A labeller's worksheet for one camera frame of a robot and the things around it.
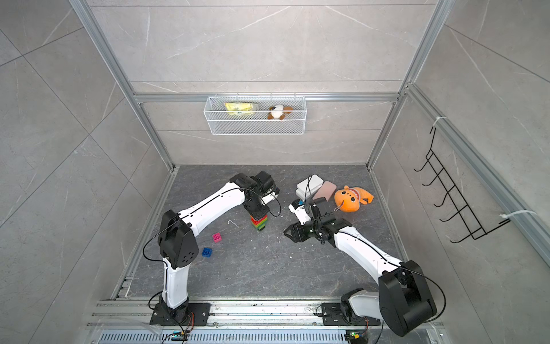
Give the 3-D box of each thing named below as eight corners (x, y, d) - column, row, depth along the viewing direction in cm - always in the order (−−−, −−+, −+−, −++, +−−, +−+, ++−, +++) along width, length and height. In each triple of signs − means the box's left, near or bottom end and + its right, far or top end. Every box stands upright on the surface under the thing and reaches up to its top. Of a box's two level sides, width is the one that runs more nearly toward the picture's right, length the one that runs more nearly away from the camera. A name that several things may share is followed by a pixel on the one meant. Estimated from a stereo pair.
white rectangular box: (293, 193, 110) (294, 187, 106) (309, 177, 117) (310, 171, 113) (308, 203, 106) (309, 197, 102) (324, 186, 113) (325, 179, 109)
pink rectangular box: (313, 199, 108) (313, 195, 105) (325, 183, 114) (326, 179, 112) (324, 206, 105) (326, 202, 103) (336, 189, 112) (337, 185, 109)
